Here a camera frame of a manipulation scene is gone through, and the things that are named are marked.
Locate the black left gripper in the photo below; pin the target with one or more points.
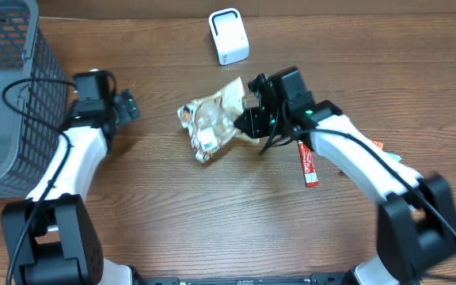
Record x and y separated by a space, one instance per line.
128 107

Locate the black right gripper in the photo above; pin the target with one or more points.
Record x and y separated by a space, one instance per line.
254 117

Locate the brown cookie snack bag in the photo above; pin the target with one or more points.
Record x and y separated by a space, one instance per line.
210 120

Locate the red snack bar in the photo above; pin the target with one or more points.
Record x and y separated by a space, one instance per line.
308 166

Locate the small orange snack box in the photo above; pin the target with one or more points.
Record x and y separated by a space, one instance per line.
378 144

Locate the teal wet wipes pack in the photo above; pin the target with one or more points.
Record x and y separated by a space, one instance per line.
395 157

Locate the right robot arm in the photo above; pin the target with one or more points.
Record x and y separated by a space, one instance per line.
416 215

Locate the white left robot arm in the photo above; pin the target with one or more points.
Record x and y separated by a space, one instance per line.
50 237

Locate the white barcode scanner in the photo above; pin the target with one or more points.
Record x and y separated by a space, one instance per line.
229 36

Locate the grey plastic mesh basket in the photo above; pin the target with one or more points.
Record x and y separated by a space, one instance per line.
31 87

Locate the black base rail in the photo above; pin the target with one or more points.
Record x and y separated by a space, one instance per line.
322 278

